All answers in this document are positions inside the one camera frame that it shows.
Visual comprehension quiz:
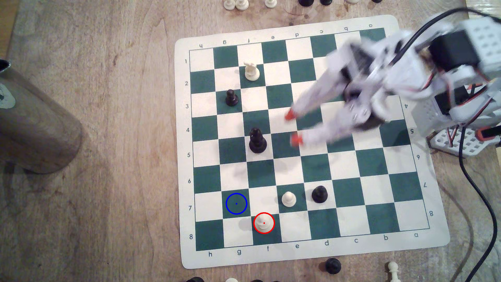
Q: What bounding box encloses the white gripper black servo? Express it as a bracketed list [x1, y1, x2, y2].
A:
[284, 38, 428, 147]

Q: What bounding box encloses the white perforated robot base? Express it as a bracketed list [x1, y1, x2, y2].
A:
[428, 125, 501, 158]

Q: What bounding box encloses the black chess bishop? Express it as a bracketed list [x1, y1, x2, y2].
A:
[249, 128, 268, 154]

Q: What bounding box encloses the white chess knight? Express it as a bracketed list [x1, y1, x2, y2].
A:
[244, 61, 261, 82]

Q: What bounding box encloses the green and white chess mat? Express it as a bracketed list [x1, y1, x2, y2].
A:
[174, 14, 451, 269]

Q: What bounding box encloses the orange clamp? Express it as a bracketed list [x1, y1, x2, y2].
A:
[475, 126, 501, 143]

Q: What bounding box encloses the white pawn off board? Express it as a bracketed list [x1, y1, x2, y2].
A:
[387, 262, 402, 282]

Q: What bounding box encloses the black camera cable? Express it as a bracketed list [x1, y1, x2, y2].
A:
[391, 7, 501, 66]

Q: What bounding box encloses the black power cable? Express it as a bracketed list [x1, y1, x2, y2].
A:
[458, 123, 498, 282]

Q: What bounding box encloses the brown cylindrical post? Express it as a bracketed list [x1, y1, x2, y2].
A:
[0, 59, 84, 175]

